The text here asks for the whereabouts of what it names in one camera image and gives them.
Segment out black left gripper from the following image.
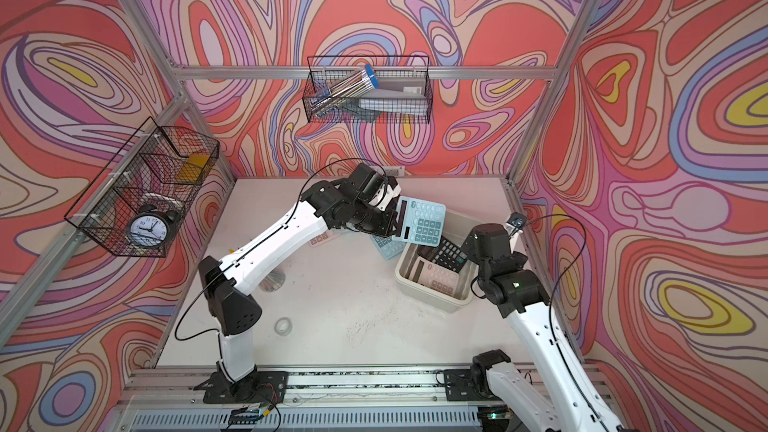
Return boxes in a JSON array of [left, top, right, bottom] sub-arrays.
[[348, 199, 404, 236]]

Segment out black calculator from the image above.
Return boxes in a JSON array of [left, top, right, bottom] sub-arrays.
[[427, 236, 467, 273]]

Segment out light blue calculator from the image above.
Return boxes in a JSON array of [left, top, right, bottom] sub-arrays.
[[371, 236, 406, 260], [392, 196, 447, 247]]

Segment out white plastic storage box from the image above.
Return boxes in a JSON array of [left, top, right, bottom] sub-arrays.
[[394, 210, 480, 313]]

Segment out pink calculator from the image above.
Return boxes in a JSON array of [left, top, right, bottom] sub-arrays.
[[412, 257, 459, 297]]

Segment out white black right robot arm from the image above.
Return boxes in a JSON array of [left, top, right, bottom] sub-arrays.
[[462, 223, 627, 431]]

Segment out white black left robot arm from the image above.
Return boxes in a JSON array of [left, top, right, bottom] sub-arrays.
[[198, 163, 401, 384]]

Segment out white pink-keyed calculator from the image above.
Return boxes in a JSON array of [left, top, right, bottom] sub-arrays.
[[309, 230, 342, 247]]

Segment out white barcode label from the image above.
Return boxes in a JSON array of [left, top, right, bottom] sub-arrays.
[[384, 166, 406, 177]]

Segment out grey stapler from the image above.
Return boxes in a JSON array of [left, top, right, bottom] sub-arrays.
[[358, 89, 428, 116]]

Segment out pencil tube blue cap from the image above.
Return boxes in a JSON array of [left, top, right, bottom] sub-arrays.
[[308, 64, 379, 118]]

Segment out clear tape roll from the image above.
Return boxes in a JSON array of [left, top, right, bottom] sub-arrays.
[[274, 317, 293, 337]]

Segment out yellow sticky notes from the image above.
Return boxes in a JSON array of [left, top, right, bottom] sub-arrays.
[[174, 154, 210, 185]]

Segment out black alarm clock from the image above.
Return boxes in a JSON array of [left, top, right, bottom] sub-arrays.
[[126, 204, 180, 249]]

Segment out black wire basket back wall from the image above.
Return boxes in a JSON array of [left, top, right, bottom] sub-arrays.
[[302, 54, 433, 124]]

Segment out black wire basket wall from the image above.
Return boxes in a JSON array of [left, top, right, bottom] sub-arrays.
[[64, 118, 220, 258], [302, 54, 433, 124]]

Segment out black wire basket left wall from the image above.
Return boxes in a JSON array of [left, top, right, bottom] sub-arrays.
[[64, 118, 220, 258]]

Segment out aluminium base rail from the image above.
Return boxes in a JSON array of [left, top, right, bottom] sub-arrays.
[[101, 364, 613, 432]]

